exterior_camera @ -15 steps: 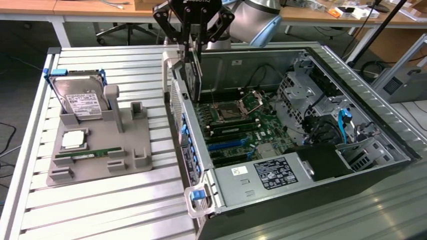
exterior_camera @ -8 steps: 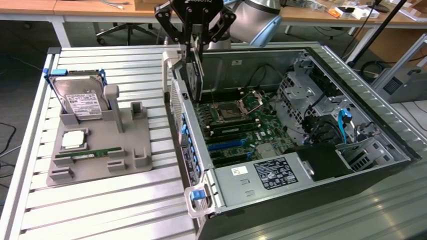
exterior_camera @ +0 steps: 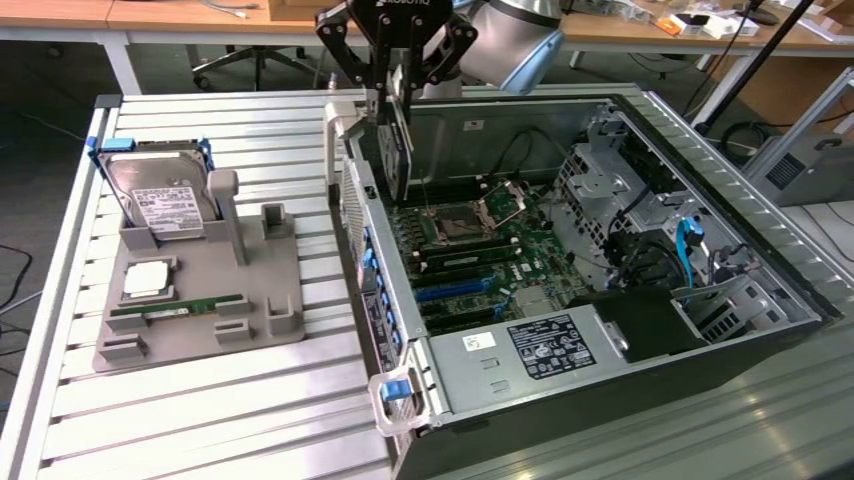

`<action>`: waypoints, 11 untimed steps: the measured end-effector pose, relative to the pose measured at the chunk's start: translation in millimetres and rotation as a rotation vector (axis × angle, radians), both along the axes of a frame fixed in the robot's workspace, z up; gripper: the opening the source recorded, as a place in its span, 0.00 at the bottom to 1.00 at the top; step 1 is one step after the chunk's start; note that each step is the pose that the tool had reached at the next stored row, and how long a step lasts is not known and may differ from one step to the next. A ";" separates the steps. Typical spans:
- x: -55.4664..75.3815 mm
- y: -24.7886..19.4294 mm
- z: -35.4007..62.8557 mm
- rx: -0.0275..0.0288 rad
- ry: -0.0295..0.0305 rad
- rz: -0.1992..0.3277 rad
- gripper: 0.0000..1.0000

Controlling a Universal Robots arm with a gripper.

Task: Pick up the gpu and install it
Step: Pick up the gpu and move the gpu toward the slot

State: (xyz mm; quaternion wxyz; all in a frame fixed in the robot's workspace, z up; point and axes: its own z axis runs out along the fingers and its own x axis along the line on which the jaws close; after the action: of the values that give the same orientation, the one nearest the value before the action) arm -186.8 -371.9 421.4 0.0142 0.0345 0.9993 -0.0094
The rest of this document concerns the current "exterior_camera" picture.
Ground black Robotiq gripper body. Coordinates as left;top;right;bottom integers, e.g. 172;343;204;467
345;0;454;47

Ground graphics card with metal bracket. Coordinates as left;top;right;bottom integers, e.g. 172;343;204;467
362;62;418;206

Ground brown cardboard box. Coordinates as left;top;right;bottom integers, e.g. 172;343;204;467
268;0;322;22

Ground black office chair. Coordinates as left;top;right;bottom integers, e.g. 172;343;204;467
190;43;329;92

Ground metal socket cover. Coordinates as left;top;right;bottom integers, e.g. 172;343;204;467
473;178;535;231

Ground CPU socket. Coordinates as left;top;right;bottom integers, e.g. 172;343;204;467
430;204;499;247

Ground perforated metal drive cage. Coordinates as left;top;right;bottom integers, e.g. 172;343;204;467
552;107;695;236

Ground green Dell motherboard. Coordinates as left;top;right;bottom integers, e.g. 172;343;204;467
385;174;581;337

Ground small white box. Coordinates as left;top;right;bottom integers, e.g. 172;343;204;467
700;17;760;41

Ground black RAM stick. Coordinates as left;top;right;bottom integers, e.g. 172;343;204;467
413;243;523;275

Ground wooden desk white legs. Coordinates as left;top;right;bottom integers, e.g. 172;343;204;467
0;0;408;96
559;0;854;126

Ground black stand pole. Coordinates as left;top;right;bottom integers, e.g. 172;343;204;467
691;0;819;132

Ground silver chipset heatsink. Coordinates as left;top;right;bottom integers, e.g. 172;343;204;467
511;288;556;314

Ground black expansion slot blue latch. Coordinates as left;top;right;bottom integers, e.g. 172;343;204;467
417;299;503;321

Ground grey printed parts rack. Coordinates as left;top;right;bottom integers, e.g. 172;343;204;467
92;168;308;374

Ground silver CPU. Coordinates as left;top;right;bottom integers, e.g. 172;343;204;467
122;260;172;300

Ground green RAM stick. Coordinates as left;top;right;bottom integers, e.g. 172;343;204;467
109;293;242;319

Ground grey metal cabinet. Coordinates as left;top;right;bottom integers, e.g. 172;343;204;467
740;67;854;207

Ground black plastic shroud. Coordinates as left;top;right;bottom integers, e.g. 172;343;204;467
565;287;708;364

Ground grey metal disk bay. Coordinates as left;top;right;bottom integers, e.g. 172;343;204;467
669;273;795;346

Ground grey power supply with labels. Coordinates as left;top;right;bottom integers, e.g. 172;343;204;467
424;303;633;417

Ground open black PC case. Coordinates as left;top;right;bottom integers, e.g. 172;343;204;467
322;92;843;480

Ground grey cable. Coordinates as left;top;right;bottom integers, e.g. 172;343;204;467
198;0;260;20

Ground thin black wire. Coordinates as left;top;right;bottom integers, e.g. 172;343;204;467
488;126;569;177

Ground hard disk with blue bracket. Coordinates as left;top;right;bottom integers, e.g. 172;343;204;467
85;135;225;242

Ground black coiled cable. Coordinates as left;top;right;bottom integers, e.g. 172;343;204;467
721;121;780;162

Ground black power wire bundle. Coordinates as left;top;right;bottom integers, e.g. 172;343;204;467
599;229;695;292

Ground blue SATA wire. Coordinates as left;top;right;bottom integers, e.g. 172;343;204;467
671;214;705;291

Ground black floor cable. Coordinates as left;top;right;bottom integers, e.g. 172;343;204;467
0;243;34;311

